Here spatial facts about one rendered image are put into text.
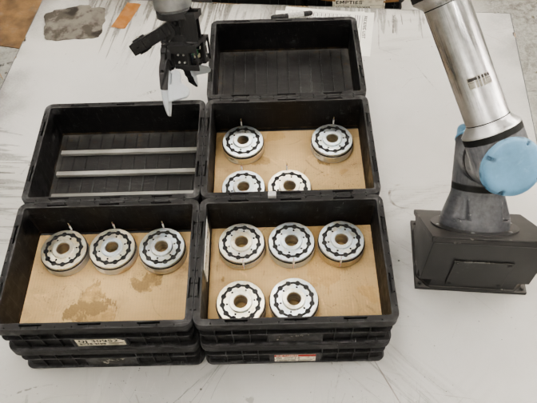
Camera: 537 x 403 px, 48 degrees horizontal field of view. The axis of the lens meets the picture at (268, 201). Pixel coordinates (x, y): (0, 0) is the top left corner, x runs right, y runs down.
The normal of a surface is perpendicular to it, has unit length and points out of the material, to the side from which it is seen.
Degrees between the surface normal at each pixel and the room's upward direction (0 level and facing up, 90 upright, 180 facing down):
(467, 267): 90
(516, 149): 54
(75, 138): 0
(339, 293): 0
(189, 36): 71
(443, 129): 0
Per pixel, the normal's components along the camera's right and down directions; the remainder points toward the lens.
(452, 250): -0.07, 0.82
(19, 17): -0.04, -0.57
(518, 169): 0.02, 0.33
